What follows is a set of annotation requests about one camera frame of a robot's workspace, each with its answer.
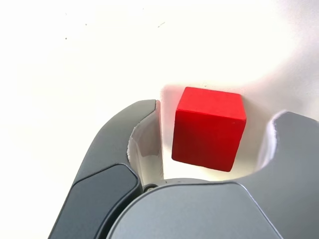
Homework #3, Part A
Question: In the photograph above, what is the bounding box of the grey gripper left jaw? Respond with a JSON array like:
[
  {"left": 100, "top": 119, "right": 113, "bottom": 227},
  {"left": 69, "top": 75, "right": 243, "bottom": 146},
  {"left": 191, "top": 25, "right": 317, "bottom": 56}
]
[{"left": 48, "top": 99, "right": 165, "bottom": 239}]

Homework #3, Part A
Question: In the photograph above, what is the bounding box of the red cube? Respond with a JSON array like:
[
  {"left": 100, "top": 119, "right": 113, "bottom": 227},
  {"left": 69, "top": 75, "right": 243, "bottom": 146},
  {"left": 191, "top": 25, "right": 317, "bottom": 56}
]
[{"left": 171, "top": 86, "right": 247, "bottom": 172}]

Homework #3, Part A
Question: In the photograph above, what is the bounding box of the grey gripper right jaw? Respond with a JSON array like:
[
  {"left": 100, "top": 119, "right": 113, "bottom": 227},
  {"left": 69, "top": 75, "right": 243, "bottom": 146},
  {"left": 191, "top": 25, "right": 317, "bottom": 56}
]
[{"left": 107, "top": 111, "right": 319, "bottom": 239}]

